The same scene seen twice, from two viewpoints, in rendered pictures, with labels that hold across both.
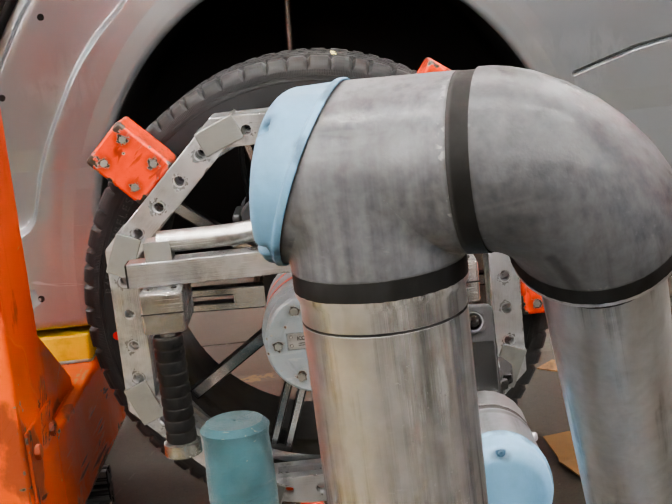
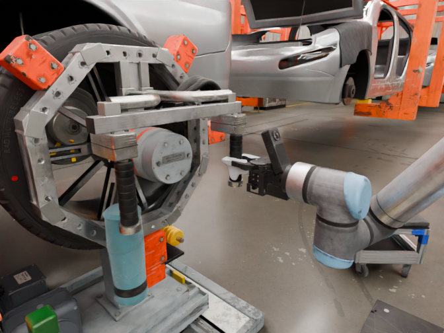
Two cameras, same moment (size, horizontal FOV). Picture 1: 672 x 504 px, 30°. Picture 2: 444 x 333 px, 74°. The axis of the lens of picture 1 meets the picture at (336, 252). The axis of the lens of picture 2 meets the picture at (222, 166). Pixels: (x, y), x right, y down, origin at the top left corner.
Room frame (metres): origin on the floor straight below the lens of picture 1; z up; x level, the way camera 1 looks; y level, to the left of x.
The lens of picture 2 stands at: (0.92, 0.49, 1.05)
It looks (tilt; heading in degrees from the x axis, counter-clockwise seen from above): 18 degrees down; 311
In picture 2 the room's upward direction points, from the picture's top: straight up
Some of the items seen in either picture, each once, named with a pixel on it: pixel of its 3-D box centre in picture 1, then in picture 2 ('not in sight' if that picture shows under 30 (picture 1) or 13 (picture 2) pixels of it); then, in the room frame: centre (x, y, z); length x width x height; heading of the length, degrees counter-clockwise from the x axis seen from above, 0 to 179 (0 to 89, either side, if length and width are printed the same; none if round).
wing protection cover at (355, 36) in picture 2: not in sight; (349, 43); (2.13, -3.05, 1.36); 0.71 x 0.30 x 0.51; 89
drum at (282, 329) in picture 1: (318, 319); (149, 152); (1.57, 0.03, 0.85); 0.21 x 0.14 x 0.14; 179
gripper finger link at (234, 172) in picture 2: not in sight; (233, 169); (1.39, -0.11, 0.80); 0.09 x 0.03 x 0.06; 8
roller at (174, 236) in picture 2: not in sight; (156, 226); (1.74, -0.09, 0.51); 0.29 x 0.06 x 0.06; 179
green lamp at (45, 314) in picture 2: not in sight; (42, 324); (1.42, 0.39, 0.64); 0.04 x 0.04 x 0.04; 89
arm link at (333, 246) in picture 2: not in sight; (337, 236); (1.11, -0.14, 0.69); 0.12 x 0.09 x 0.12; 73
